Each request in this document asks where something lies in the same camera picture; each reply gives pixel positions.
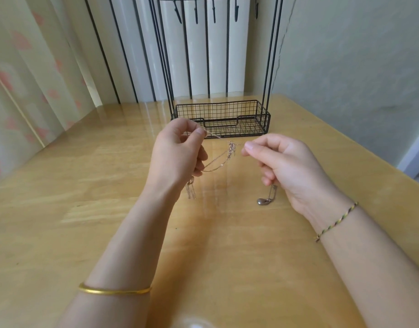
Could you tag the person's left hand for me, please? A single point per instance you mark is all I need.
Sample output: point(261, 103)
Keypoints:
point(172, 160)

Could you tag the person's right hand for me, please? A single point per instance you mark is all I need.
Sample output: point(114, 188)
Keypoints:
point(291, 167)

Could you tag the person's left forearm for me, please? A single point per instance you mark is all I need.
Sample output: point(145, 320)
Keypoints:
point(117, 263)

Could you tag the person's right forearm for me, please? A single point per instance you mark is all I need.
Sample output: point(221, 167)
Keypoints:
point(377, 270)

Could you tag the white black-striped curtain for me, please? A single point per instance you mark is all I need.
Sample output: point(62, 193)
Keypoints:
point(144, 51)

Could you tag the gold bangle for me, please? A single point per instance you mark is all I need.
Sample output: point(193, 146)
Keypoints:
point(114, 291)

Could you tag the pink floral curtain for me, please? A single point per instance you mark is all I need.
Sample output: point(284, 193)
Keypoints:
point(28, 88)

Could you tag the white door frame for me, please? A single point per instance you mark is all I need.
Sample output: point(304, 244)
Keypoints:
point(415, 153)

